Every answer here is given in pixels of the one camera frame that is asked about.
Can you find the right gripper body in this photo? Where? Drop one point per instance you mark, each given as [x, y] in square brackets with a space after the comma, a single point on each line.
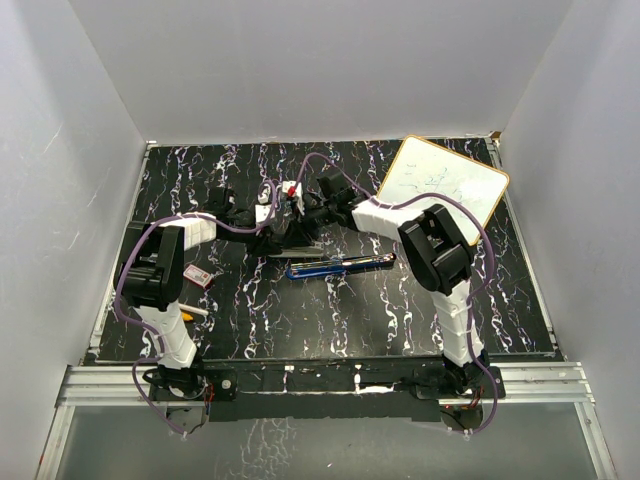
[318, 215]

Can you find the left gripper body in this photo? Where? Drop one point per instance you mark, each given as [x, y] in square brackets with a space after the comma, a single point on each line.
[250, 237]

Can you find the red staple box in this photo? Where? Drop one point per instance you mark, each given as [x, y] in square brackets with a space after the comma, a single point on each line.
[197, 276]

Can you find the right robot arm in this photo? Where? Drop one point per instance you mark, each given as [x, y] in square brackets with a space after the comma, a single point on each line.
[437, 252]

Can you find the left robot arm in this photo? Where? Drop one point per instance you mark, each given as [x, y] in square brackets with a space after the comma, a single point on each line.
[150, 271]

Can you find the white marker pen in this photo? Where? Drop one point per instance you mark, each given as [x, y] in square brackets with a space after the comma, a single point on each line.
[193, 310]

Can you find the yellow framed whiteboard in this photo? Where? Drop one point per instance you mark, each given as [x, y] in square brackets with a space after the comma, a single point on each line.
[458, 168]

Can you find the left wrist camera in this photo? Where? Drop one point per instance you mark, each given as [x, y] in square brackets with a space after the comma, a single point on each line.
[266, 203]

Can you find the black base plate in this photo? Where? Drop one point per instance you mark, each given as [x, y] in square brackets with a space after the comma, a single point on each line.
[311, 389]

